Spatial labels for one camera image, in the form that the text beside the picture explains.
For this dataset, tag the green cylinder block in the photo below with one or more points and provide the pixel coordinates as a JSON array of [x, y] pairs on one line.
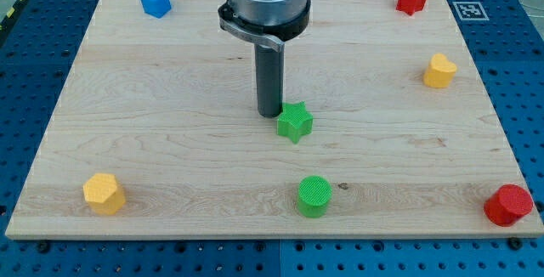
[[313, 196]]

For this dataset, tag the yellow hexagon block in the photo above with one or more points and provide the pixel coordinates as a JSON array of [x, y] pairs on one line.
[[104, 194]]

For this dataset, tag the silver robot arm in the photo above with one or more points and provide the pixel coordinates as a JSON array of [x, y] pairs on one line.
[[267, 12]]

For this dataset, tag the blue cube block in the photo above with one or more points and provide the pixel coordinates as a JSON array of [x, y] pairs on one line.
[[156, 8]]

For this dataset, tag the red cylinder block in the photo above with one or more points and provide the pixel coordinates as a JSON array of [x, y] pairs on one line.
[[508, 205]]

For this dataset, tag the wooden board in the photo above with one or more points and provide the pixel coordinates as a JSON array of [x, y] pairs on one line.
[[169, 107]]

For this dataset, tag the yellow heart block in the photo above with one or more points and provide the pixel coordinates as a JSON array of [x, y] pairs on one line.
[[440, 72]]

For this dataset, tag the green star block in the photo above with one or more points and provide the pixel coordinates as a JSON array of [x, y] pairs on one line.
[[294, 121]]

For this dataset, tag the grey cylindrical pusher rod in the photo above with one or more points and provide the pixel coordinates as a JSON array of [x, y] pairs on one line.
[[269, 67]]

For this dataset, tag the fiducial marker tag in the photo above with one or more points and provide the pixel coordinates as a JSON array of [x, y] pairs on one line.
[[470, 11]]

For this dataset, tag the black clamp ring with lever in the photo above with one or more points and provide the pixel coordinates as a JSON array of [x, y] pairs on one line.
[[268, 36]]

